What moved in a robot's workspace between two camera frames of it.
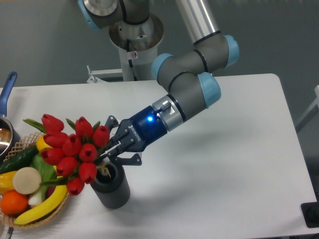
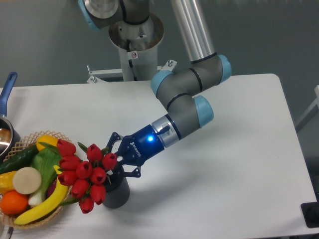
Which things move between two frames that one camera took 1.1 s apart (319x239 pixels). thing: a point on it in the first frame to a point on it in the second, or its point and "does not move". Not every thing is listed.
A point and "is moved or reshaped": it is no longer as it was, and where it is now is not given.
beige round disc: x=27 y=180 does not move
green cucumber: x=20 y=159 does not move
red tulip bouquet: x=75 y=153 is moved or reshaped
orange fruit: x=13 y=202 does not move
